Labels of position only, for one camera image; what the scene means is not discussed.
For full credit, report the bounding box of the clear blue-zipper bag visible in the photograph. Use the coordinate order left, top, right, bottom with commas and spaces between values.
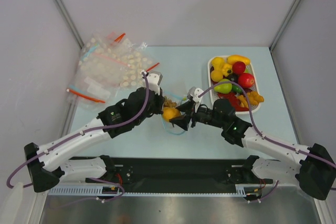
161, 86, 187, 136

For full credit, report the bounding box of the brown longan bunch toy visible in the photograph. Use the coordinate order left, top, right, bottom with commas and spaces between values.
163, 97, 177, 108

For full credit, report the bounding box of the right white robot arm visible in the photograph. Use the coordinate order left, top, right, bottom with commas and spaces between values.
169, 99, 335, 200

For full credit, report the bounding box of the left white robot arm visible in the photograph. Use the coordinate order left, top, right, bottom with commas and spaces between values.
24, 88, 164, 193

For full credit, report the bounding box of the pile of spare zip bags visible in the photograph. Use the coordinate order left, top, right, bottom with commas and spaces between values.
66, 33, 159, 109

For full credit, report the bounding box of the red chili toy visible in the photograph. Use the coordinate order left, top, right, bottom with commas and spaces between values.
217, 92, 248, 112

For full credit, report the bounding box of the white perforated basket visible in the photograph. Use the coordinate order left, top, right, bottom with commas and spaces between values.
207, 55, 265, 114

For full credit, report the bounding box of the green pear toy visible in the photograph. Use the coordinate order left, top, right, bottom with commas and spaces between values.
214, 79, 232, 94

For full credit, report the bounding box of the orange ginger toy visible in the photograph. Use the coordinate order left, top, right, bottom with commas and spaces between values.
237, 91, 265, 109

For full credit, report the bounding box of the dark purple plum toy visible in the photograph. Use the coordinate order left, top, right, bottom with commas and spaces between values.
226, 73, 239, 83

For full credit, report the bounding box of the orange toy fruit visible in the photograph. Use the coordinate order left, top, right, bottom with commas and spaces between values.
211, 70, 223, 83

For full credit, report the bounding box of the red apple toy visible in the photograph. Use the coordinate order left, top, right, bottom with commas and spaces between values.
238, 73, 255, 88

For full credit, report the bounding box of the yellow bell pepper toy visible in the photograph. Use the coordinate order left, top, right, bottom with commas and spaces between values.
221, 63, 233, 77

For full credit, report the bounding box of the red strawberry toy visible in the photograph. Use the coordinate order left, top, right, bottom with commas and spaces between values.
232, 61, 246, 75

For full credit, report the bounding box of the yellow pear toy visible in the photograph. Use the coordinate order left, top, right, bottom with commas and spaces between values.
211, 57, 225, 71

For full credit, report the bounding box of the yellow mango toy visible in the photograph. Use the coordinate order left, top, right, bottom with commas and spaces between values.
226, 55, 250, 65

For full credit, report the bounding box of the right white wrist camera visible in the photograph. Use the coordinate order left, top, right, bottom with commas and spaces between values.
187, 87, 204, 103

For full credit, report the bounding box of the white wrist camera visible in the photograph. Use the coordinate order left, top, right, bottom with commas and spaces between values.
141, 70, 163, 95
187, 87, 204, 103

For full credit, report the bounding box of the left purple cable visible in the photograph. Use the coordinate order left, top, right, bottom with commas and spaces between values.
6, 70, 150, 189

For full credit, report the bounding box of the purple cable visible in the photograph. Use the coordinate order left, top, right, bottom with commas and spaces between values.
198, 85, 336, 169
6, 70, 150, 189

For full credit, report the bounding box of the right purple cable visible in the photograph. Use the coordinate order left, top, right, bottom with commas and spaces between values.
198, 85, 336, 169

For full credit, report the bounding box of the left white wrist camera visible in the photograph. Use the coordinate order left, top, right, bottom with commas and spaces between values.
141, 70, 163, 95

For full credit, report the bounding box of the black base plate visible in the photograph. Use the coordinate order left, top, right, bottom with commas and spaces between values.
70, 155, 266, 194

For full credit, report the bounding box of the grey slotted cable duct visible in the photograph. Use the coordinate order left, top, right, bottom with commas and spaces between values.
48, 183, 262, 197

